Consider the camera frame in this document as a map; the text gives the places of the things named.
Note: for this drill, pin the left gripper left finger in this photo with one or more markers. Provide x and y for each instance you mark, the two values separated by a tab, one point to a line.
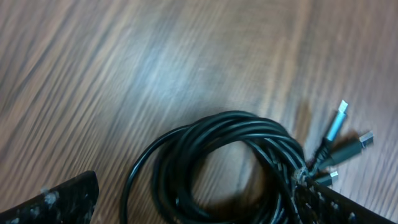
72	202

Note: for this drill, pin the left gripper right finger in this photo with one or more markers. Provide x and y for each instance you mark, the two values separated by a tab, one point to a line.
319	204

